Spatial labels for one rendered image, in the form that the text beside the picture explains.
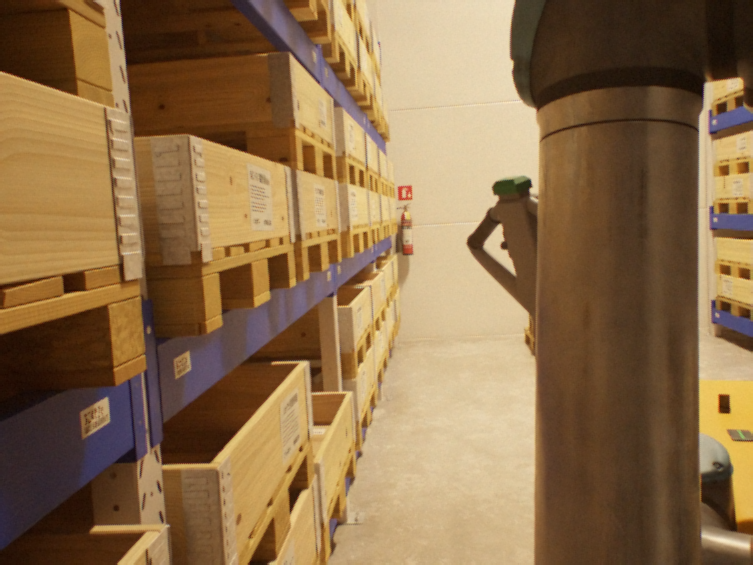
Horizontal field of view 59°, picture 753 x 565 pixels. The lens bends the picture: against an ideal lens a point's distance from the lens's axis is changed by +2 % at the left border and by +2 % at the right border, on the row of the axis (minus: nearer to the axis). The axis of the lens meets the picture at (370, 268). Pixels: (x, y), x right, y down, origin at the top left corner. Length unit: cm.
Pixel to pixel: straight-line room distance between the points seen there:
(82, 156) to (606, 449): 62
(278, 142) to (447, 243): 508
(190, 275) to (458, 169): 596
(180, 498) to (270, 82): 125
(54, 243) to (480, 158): 641
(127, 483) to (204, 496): 17
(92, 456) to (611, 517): 68
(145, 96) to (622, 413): 188
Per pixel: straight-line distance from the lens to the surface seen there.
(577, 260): 48
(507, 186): 132
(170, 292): 117
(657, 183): 49
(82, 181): 82
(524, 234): 133
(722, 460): 88
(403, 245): 688
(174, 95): 214
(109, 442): 101
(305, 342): 309
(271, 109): 204
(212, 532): 125
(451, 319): 707
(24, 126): 74
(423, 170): 699
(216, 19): 255
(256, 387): 198
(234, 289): 148
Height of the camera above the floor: 137
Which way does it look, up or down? 5 degrees down
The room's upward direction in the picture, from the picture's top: 3 degrees counter-clockwise
